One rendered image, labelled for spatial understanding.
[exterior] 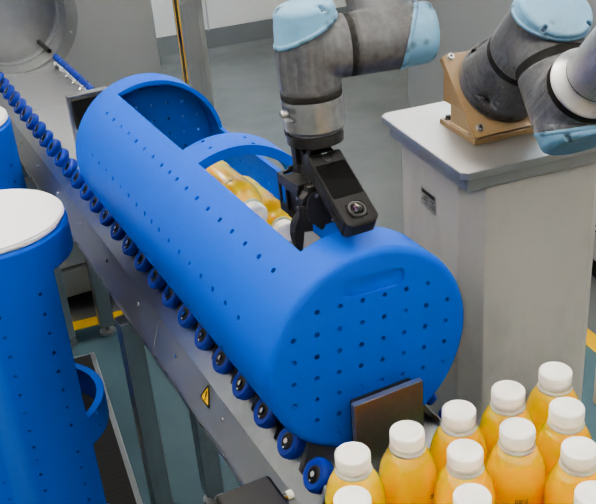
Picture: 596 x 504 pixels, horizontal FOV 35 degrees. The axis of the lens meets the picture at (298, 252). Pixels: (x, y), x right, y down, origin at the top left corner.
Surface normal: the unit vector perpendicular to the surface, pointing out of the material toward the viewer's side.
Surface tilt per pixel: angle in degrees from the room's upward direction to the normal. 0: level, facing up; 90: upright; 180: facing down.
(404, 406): 90
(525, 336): 90
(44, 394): 90
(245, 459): 71
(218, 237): 45
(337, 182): 29
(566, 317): 90
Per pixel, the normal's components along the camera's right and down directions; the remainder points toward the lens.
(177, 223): -0.80, -0.22
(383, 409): 0.45, 0.39
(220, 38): 0.32, 0.20
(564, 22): 0.16, -0.46
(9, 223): -0.07, -0.88
